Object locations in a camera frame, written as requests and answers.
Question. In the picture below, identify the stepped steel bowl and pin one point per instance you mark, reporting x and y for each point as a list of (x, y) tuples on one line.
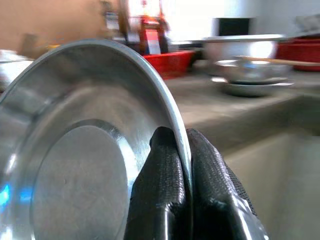
[(250, 71)]

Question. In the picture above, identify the wide steel plate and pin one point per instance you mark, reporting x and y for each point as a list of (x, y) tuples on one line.
[(75, 175)]

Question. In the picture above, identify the red label bottle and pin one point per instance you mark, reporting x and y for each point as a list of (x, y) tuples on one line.
[(153, 37)]

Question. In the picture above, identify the red plastic basin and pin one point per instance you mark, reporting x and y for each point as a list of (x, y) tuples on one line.
[(300, 52)]

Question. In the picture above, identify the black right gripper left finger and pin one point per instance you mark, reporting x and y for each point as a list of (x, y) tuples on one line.
[(160, 190)]

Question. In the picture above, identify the grey concrete kitchen counter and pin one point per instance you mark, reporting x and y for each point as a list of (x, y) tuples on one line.
[(225, 110)]

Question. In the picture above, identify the large steel basin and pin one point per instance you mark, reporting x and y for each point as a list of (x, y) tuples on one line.
[(232, 48)]

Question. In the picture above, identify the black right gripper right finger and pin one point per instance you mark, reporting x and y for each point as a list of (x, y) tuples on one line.
[(212, 195)]

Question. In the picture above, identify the red plastic basket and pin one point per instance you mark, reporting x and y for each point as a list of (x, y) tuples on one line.
[(172, 62)]

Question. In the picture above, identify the wooden stick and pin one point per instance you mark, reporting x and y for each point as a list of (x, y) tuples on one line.
[(287, 61)]

